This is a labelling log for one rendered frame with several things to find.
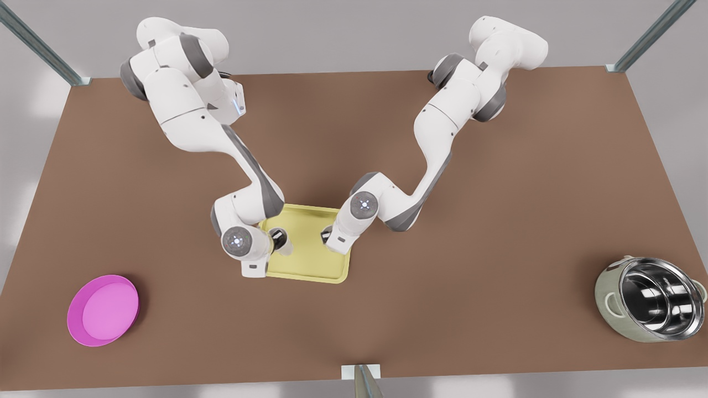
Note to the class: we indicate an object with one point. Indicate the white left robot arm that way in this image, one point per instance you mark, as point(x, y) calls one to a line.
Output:
point(442, 127)

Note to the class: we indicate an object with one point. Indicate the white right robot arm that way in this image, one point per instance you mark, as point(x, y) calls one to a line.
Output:
point(185, 110)

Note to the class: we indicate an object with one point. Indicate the yellow rectangular tray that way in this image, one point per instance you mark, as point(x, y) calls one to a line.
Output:
point(307, 254)

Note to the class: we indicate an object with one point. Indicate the pink round bowl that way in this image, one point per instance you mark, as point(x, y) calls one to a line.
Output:
point(104, 309)

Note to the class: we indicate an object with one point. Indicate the stainless steel pot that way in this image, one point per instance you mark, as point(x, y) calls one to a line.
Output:
point(652, 298)

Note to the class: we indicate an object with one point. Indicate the silver frame post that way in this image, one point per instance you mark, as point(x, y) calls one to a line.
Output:
point(38, 47)
point(652, 33)
point(362, 381)

